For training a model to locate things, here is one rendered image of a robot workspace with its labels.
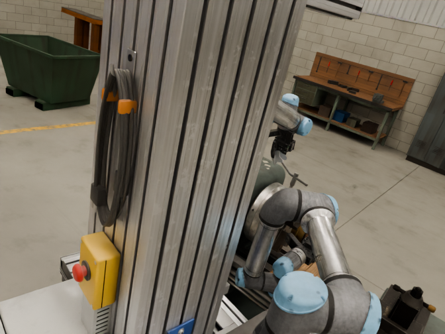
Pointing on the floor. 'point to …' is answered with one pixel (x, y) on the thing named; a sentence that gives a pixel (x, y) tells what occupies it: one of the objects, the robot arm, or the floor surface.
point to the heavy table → (82, 28)
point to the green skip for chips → (48, 70)
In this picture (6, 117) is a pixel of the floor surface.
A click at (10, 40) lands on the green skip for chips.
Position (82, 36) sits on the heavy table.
